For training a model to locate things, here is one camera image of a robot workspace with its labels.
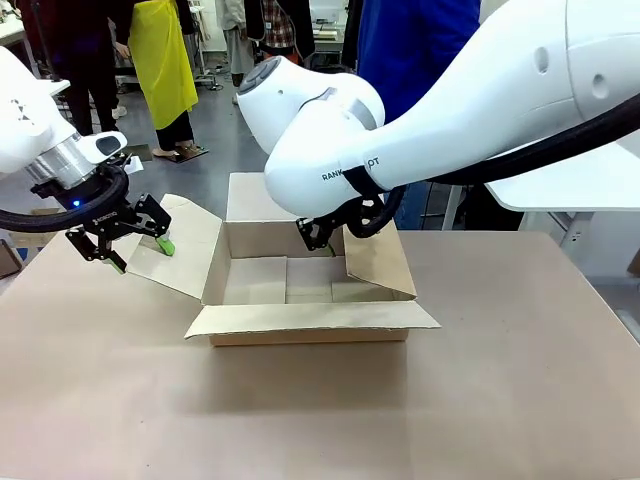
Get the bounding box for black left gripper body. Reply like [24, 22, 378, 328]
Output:
[74, 192, 149, 241]

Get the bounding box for person in yellow apron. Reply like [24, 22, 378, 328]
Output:
[113, 0, 202, 157]

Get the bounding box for white table with leg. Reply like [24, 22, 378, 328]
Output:
[35, 77, 72, 97]

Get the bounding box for person in beige clothes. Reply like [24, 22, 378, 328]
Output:
[216, 0, 257, 105]

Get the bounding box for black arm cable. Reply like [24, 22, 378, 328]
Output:
[0, 164, 129, 233]
[343, 97, 640, 238]

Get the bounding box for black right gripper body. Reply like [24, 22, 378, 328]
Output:
[319, 202, 362, 240]

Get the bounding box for flat cardboard piece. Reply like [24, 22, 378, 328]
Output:
[0, 238, 24, 280]

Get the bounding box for dark floor board with sandals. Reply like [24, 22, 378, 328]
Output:
[168, 143, 210, 164]

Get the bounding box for person in black clothes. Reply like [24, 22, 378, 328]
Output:
[19, 0, 129, 137]

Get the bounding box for person in blue hoodie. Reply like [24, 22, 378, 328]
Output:
[356, 0, 482, 231]

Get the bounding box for person in plaid shirt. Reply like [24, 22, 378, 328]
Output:
[244, 0, 304, 64]

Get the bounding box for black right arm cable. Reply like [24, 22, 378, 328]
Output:
[343, 97, 640, 238]

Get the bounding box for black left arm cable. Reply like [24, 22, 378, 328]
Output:
[0, 164, 129, 233]

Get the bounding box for brown cardboard box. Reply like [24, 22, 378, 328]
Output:
[124, 172, 443, 348]

